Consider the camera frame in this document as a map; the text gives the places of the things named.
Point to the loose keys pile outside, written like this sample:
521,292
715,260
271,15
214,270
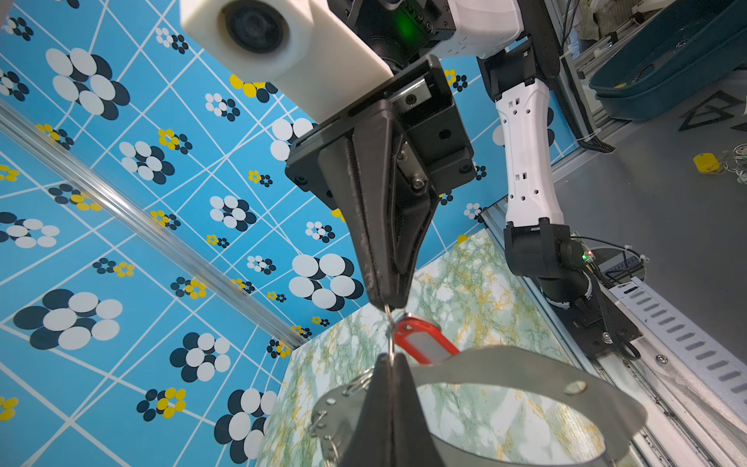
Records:
735,161

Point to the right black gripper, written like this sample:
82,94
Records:
380,160

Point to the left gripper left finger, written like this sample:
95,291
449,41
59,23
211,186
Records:
372,444

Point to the red key tag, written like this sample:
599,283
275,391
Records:
423,339

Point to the perforated cable duct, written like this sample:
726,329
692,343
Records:
716,366

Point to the yellow key tag outside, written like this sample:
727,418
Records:
707,163

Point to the dark teal plastic bin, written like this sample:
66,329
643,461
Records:
683,49

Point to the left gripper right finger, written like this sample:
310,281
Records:
413,444

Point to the aluminium front rail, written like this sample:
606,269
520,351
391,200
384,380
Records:
688,424

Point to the grey metal key ring plate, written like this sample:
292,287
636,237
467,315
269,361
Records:
494,406

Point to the right corner aluminium post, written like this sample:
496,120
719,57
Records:
67,166

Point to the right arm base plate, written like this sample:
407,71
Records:
584,323

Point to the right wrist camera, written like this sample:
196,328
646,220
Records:
301,47

